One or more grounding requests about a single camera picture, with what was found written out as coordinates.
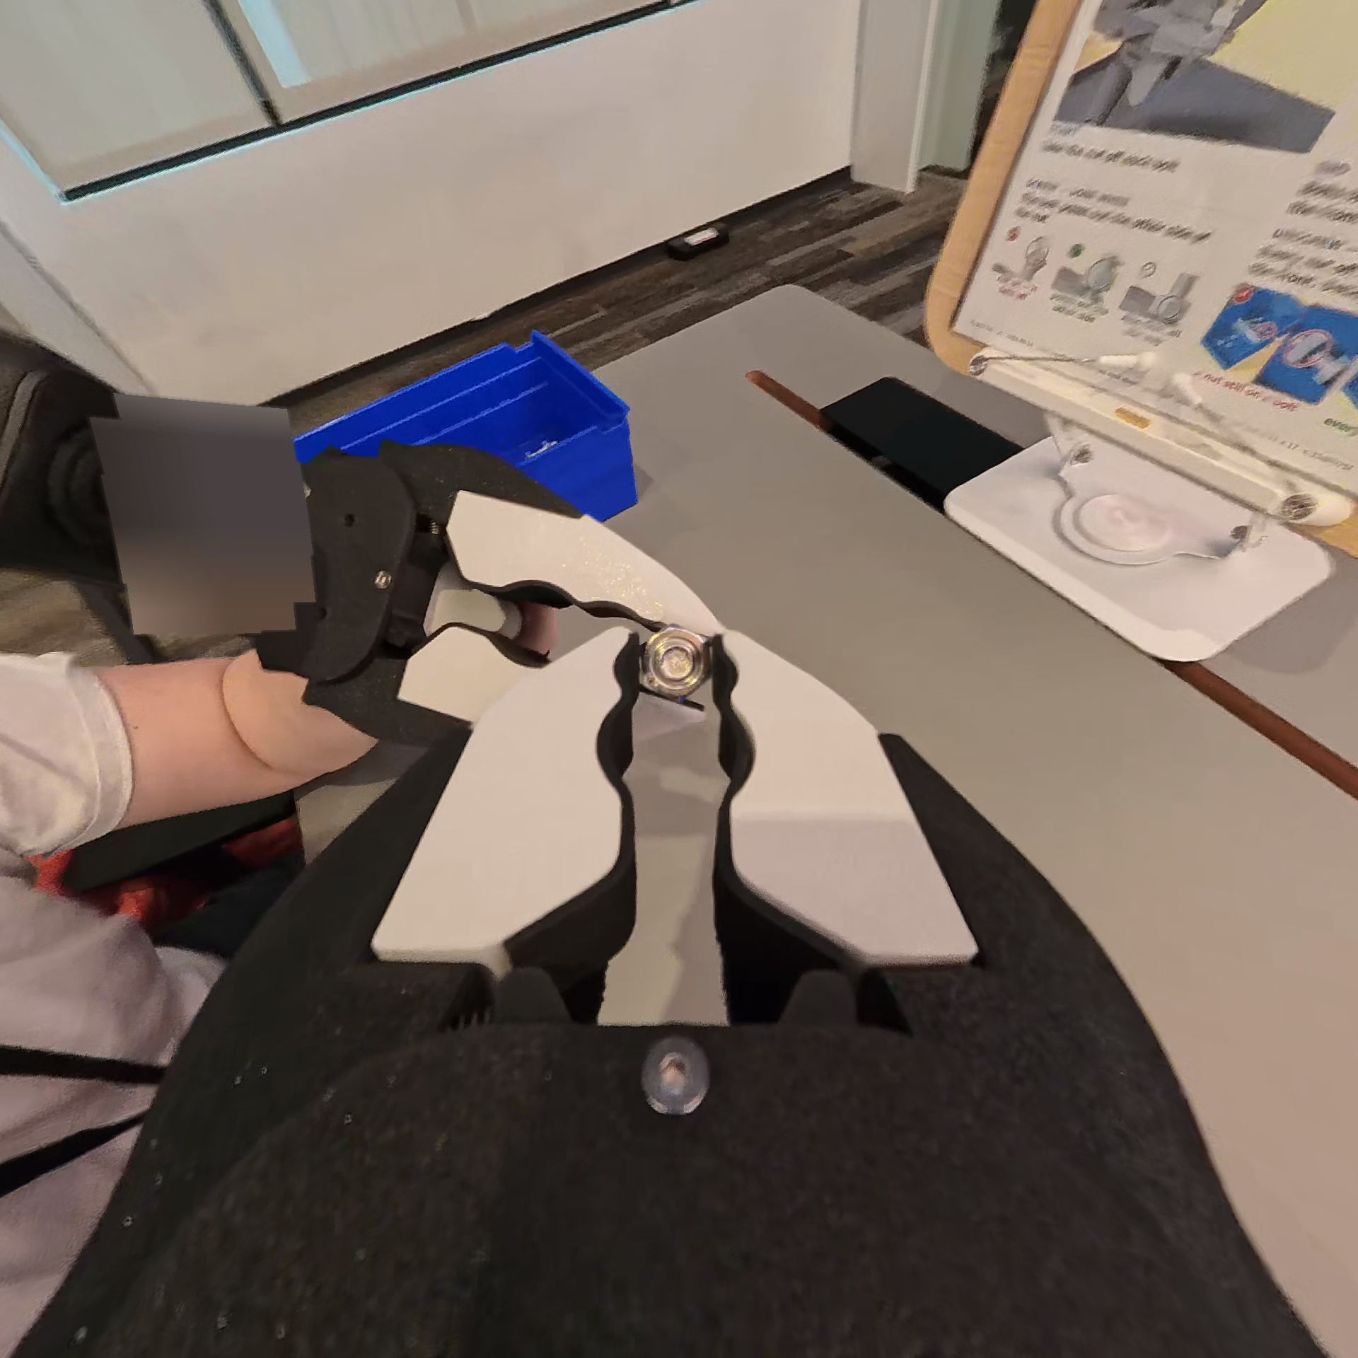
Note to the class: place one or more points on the black floor box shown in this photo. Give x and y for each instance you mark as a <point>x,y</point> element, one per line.
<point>696,239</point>

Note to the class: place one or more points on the person's left hand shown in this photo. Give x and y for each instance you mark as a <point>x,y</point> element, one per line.
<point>286,733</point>

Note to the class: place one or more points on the instruction poster board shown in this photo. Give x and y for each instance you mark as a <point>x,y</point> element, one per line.
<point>1188,191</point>

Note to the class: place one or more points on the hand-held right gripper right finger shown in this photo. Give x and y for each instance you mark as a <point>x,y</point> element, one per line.
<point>848,849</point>

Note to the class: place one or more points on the black phone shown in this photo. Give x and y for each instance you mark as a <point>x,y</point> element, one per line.
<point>916,442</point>

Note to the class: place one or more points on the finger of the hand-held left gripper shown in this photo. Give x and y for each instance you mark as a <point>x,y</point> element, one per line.
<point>573,563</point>
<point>476,676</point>

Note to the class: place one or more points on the blue plastic bin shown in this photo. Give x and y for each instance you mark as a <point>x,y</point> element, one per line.
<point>509,425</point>

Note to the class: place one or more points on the orange cloth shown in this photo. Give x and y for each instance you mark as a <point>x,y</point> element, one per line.
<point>190,881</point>

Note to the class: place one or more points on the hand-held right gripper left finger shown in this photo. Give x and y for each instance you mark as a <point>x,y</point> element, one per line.
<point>499,849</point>

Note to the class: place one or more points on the silver hex nut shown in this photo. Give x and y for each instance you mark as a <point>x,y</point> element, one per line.
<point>675,663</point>

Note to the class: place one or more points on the large window with blinds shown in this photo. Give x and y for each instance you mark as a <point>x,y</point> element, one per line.
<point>318,65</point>

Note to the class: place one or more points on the white board stand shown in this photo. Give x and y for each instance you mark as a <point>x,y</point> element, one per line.
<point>1146,563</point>

